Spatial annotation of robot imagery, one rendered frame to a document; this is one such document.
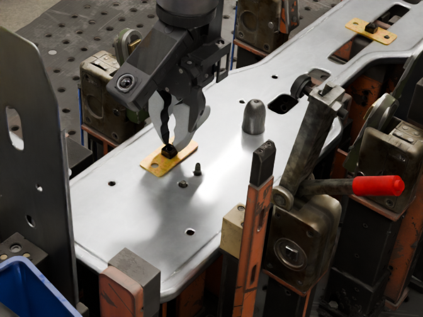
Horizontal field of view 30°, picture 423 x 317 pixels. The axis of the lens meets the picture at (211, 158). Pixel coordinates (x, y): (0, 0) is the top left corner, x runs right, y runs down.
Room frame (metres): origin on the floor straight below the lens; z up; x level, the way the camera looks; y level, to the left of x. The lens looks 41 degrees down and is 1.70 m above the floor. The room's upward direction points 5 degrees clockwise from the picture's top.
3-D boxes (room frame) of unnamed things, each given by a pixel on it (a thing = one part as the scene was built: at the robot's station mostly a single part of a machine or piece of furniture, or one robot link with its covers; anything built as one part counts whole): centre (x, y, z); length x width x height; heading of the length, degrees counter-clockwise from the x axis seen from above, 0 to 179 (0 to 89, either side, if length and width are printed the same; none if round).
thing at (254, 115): (0.87, -0.06, 1.02); 0.03 x 0.03 x 0.07
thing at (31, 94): (0.55, 0.18, 1.17); 0.12 x 0.01 x 0.34; 55
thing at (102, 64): (0.93, 0.15, 0.87); 0.12 x 0.09 x 0.35; 55
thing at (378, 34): (1.15, -0.25, 1.01); 0.08 x 0.04 x 0.01; 54
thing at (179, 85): (0.82, 0.04, 1.16); 0.09 x 0.08 x 0.12; 145
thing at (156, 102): (0.83, 0.06, 1.06); 0.06 x 0.03 x 0.09; 145
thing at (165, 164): (0.79, 0.06, 1.01); 0.08 x 0.04 x 0.01; 145
